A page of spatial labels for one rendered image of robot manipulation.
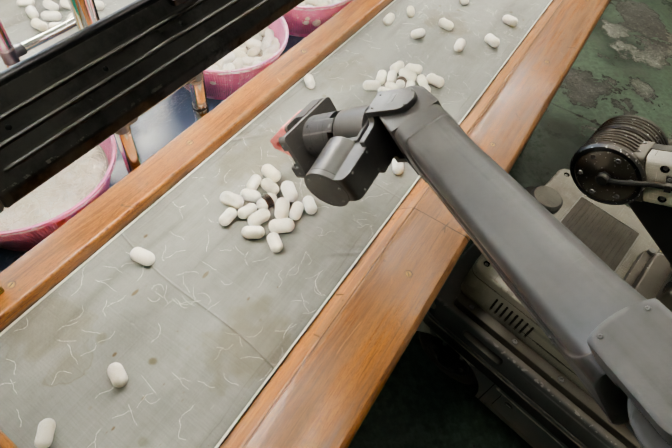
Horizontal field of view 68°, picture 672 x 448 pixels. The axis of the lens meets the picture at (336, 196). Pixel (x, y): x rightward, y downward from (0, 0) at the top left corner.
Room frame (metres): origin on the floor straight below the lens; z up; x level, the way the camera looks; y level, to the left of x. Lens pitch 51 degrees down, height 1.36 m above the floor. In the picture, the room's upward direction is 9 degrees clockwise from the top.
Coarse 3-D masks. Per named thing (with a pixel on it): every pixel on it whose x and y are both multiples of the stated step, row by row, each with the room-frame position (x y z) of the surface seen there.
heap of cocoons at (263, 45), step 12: (264, 36) 0.90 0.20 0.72; (240, 48) 0.84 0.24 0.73; (252, 48) 0.83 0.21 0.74; (264, 48) 0.85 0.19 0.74; (276, 48) 0.84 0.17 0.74; (228, 60) 0.79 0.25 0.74; (240, 60) 0.79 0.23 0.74; (252, 60) 0.79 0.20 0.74; (264, 60) 0.80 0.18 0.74; (216, 84) 0.73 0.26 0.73
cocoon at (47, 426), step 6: (42, 420) 0.11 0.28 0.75; (48, 420) 0.11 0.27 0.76; (42, 426) 0.11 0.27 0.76; (48, 426) 0.11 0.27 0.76; (54, 426) 0.11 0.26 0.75; (42, 432) 0.10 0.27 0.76; (48, 432) 0.10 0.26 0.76; (36, 438) 0.09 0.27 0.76; (42, 438) 0.09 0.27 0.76; (48, 438) 0.10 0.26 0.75; (36, 444) 0.09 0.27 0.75; (42, 444) 0.09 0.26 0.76; (48, 444) 0.09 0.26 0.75
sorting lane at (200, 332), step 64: (448, 0) 1.14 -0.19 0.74; (512, 0) 1.18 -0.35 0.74; (320, 64) 0.82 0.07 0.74; (384, 64) 0.85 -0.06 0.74; (448, 64) 0.88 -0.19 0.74; (256, 128) 0.61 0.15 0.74; (192, 192) 0.46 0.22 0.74; (384, 192) 0.52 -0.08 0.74; (128, 256) 0.33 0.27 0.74; (192, 256) 0.35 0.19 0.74; (256, 256) 0.36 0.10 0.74; (320, 256) 0.38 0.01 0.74; (64, 320) 0.23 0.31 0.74; (128, 320) 0.24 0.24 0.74; (192, 320) 0.26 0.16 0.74; (256, 320) 0.27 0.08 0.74; (0, 384) 0.14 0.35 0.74; (64, 384) 0.15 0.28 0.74; (128, 384) 0.17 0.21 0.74; (192, 384) 0.18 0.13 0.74; (256, 384) 0.19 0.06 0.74
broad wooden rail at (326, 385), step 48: (576, 0) 1.18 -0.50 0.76; (528, 48) 0.95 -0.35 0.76; (576, 48) 0.98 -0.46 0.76; (528, 96) 0.79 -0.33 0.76; (480, 144) 0.64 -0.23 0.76; (432, 192) 0.51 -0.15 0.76; (384, 240) 0.41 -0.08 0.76; (432, 240) 0.42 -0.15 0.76; (384, 288) 0.33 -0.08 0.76; (432, 288) 0.34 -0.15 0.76; (336, 336) 0.25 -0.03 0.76; (384, 336) 0.26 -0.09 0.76; (288, 384) 0.19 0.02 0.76; (336, 384) 0.20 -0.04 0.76; (384, 384) 0.21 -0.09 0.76; (240, 432) 0.13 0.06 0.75; (288, 432) 0.14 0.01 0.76; (336, 432) 0.14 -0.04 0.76
